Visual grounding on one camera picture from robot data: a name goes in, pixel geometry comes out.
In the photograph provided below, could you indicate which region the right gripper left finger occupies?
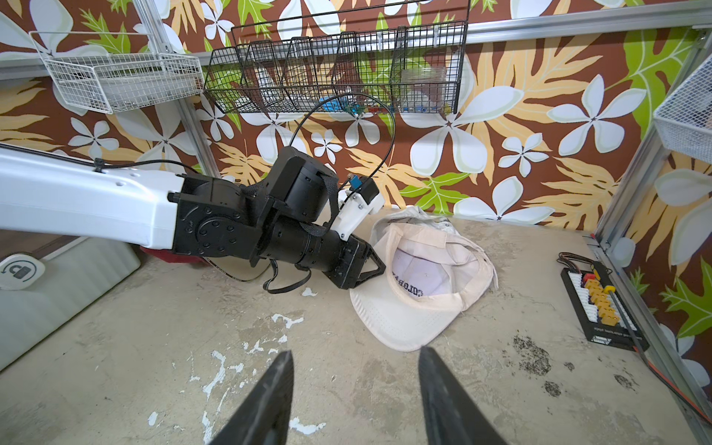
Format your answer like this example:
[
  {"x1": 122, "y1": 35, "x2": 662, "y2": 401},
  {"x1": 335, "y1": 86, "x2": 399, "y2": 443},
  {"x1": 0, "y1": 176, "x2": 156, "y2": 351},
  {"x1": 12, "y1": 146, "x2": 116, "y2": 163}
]
[{"x1": 210, "y1": 350, "x2": 294, "y2": 445}]

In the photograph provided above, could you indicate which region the brown lidded storage box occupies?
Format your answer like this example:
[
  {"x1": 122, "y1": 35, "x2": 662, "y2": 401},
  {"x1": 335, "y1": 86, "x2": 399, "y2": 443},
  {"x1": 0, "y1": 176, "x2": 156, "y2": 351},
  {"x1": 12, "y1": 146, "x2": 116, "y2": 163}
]
[{"x1": 1, "y1": 237, "x2": 140, "y2": 369}]

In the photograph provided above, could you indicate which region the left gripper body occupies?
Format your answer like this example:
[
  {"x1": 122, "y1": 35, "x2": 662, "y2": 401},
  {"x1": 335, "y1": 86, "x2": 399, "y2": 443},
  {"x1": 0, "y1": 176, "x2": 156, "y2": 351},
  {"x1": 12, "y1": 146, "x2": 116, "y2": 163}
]
[{"x1": 326, "y1": 235, "x2": 372, "y2": 289}]

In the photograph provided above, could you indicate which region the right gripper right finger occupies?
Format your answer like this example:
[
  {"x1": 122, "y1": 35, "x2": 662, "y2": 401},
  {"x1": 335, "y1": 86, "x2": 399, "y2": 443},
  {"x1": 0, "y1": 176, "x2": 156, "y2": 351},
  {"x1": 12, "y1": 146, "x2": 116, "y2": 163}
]
[{"x1": 418, "y1": 347, "x2": 506, "y2": 445}]

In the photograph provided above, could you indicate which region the white wire basket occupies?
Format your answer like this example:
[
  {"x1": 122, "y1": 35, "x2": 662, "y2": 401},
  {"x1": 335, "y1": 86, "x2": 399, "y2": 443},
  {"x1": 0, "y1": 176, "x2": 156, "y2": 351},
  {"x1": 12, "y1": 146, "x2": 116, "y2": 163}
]
[{"x1": 29, "y1": 31, "x2": 204, "y2": 114}]

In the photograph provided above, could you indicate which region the maroon baseball cap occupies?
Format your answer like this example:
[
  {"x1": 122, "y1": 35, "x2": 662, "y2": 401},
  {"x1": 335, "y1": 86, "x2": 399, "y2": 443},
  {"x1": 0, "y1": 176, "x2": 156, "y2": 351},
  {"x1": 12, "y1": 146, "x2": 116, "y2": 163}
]
[{"x1": 140, "y1": 247, "x2": 208, "y2": 265}]

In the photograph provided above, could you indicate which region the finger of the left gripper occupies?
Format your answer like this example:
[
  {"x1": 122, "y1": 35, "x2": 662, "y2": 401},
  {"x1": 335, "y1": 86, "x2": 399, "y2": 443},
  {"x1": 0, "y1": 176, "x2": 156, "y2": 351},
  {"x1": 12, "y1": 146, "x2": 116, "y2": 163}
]
[{"x1": 355, "y1": 247, "x2": 386, "y2": 287}]

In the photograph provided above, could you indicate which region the white baseball cap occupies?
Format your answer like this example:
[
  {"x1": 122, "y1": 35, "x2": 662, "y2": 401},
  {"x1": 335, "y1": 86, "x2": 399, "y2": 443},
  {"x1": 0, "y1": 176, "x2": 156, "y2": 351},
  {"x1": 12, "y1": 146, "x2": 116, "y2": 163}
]
[{"x1": 370, "y1": 206, "x2": 460, "y2": 242}]

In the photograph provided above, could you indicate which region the white mesh basket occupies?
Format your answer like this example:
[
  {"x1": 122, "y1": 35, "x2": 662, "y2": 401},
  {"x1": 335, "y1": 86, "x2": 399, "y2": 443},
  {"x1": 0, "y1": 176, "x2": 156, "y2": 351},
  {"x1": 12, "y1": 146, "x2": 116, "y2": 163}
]
[{"x1": 654, "y1": 56, "x2": 711, "y2": 164}]

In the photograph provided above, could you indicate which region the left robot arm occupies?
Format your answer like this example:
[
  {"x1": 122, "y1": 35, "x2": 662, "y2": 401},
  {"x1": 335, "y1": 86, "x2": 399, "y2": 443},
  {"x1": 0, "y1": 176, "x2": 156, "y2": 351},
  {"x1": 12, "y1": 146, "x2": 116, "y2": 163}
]
[{"x1": 1, "y1": 145, "x2": 386, "y2": 289}]

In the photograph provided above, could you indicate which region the black wire basket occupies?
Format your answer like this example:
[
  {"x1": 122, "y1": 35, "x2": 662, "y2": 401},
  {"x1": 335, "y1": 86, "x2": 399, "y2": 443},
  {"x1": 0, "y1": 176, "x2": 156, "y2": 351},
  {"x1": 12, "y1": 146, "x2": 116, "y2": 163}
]
[{"x1": 205, "y1": 22, "x2": 467, "y2": 116}]

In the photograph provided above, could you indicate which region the blue object in basket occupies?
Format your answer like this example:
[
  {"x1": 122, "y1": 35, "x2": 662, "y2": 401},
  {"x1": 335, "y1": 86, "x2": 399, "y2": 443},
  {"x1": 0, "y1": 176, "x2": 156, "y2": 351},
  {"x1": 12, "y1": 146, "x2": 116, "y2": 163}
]
[{"x1": 319, "y1": 98, "x2": 355, "y2": 114}]

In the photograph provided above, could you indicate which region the cream pink baseball cap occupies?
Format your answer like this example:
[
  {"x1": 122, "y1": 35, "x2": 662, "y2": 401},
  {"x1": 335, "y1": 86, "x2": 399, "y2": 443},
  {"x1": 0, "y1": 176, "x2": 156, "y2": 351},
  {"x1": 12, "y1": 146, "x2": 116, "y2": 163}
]
[{"x1": 350, "y1": 222, "x2": 498, "y2": 352}]

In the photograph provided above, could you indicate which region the black orange device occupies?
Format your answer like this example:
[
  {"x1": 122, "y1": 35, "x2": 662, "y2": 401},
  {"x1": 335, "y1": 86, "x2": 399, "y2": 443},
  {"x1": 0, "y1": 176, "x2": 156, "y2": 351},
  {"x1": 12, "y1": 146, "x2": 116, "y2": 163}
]
[{"x1": 557, "y1": 252, "x2": 649, "y2": 352}]

